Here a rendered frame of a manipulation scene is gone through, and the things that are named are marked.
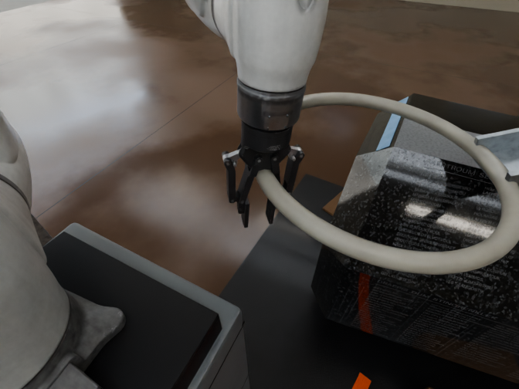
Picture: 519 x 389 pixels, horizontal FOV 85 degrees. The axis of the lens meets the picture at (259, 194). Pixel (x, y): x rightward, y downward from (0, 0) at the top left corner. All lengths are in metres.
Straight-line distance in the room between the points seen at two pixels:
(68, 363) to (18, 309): 0.10
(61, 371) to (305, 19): 0.45
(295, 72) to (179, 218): 1.42
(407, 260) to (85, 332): 0.42
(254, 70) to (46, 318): 0.34
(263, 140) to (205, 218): 1.29
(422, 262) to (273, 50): 0.32
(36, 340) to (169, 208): 1.43
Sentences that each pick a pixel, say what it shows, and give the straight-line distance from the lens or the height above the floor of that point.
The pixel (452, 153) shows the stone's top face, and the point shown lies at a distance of 0.85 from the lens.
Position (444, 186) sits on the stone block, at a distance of 0.81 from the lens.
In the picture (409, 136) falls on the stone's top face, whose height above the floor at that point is 0.82.
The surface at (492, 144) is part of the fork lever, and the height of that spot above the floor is 0.91.
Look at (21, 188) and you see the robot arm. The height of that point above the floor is 1.01.
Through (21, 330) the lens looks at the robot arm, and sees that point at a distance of 0.36.
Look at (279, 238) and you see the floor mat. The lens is 1.53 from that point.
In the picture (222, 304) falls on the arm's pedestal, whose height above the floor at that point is 0.80.
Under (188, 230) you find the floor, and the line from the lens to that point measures 1.62.
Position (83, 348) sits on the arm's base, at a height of 0.88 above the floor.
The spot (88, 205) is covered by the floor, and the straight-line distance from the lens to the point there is 1.97.
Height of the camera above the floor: 1.25
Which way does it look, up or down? 45 degrees down
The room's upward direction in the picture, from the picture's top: straight up
